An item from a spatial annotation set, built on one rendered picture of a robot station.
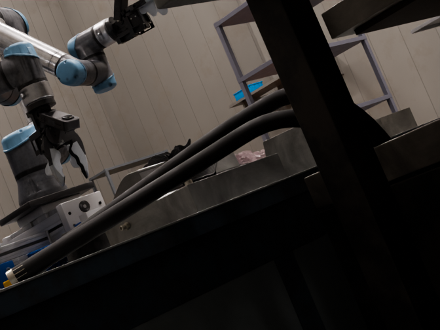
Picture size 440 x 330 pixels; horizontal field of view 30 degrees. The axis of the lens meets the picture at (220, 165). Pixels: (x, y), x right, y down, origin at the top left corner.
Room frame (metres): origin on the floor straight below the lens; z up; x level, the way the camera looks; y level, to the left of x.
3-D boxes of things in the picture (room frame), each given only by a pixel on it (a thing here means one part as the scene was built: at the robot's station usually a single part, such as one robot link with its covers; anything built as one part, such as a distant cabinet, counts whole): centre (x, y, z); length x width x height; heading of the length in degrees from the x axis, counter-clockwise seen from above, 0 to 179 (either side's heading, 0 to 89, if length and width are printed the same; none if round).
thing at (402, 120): (2.37, -0.44, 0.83); 0.20 x 0.15 x 0.07; 42
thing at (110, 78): (2.45, 0.24, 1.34); 0.11 x 0.08 x 0.11; 157
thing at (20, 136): (2.46, 0.52, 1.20); 0.13 x 0.12 x 0.14; 157
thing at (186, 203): (1.82, 0.14, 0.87); 0.50 x 0.26 x 0.14; 42
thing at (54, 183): (2.45, 0.53, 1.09); 0.15 x 0.15 x 0.10
